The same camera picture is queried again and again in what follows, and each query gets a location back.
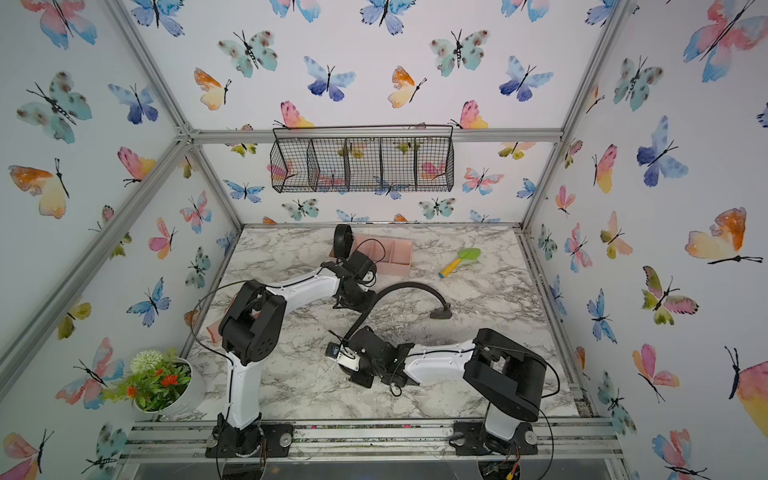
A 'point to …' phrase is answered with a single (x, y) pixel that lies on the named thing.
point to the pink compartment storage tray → (392, 256)
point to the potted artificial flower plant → (161, 384)
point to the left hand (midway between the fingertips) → (375, 305)
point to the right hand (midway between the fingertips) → (349, 361)
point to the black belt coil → (443, 313)
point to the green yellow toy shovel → (466, 254)
